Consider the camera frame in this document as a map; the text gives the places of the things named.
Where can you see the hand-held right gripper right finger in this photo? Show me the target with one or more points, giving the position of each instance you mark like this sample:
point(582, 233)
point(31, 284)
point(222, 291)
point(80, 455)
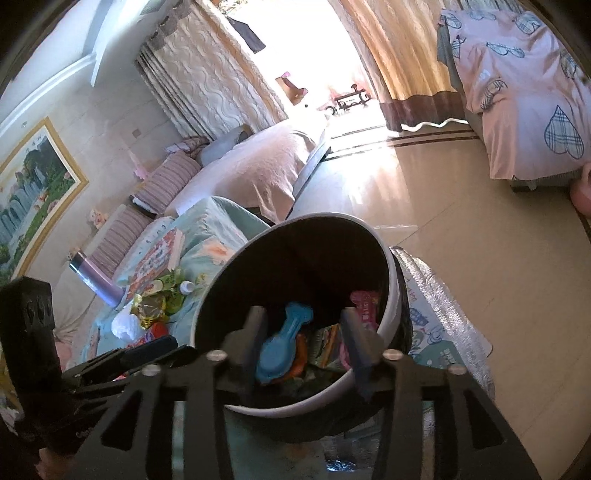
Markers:
point(358, 350)

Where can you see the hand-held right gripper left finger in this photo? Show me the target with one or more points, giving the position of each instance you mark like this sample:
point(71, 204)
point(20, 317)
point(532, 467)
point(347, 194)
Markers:
point(251, 337)

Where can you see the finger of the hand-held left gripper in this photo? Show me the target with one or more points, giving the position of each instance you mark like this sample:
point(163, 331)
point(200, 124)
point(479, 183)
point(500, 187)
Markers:
point(182, 354)
point(152, 346)

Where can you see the red snack packet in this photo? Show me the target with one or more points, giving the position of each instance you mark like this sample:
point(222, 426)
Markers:
point(154, 334)

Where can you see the blue plastic scoop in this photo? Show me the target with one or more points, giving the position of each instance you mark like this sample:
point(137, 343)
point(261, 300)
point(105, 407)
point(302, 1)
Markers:
point(281, 341)

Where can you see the green snack packet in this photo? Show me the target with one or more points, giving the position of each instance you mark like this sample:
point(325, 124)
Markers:
point(325, 346)

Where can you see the pink snack packet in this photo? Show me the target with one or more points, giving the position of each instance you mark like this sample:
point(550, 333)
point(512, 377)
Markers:
point(364, 307)

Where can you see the orange snack packet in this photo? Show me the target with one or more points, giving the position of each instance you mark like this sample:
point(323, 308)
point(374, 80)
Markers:
point(300, 355)

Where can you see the white trash bin black inside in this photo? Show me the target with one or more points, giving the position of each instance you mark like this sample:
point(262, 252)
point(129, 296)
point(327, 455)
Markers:
point(314, 258)

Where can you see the yellow packet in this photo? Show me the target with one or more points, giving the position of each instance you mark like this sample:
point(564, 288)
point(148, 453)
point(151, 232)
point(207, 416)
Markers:
point(147, 307)

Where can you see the purple thermos bottle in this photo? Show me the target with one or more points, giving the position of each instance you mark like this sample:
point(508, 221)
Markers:
point(94, 281)

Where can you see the silver insulated floor mat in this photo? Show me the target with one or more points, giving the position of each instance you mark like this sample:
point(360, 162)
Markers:
point(443, 300)

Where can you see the striped cushion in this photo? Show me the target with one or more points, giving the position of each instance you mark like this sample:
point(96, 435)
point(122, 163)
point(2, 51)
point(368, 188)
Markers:
point(117, 240)
point(171, 177)

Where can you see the white teddy bear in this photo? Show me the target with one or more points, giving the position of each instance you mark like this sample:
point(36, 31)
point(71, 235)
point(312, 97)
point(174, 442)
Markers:
point(98, 217)

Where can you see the framed landscape painting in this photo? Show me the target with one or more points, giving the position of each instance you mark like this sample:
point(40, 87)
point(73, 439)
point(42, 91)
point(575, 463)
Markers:
point(32, 198)

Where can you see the white covered sofa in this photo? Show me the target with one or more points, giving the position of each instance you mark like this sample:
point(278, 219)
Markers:
point(263, 161)

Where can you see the pink plush toy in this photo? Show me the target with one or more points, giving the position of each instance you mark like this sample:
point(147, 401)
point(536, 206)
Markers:
point(138, 168)

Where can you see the grey pillow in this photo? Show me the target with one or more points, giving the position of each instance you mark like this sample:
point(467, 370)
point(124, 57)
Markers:
point(224, 145)

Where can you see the folded pink striped cloth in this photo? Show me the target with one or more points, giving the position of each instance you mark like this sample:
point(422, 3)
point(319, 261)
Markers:
point(187, 145)

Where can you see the dark metal plant stand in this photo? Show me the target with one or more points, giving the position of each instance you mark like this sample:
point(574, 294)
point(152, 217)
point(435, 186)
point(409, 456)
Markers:
point(351, 99)

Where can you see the beige patterned curtain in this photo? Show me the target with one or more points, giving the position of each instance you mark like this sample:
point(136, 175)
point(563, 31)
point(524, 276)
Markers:
point(406, 64)
point(207, 78)

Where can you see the pink round object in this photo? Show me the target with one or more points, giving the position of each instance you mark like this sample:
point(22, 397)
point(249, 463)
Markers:
point(582, 189)

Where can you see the dark hanging garment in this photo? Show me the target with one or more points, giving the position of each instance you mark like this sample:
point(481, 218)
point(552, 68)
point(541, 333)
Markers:
point(249, 32)

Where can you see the pink heart print blanket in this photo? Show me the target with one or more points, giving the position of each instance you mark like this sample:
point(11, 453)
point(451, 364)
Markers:
point(517, 83)

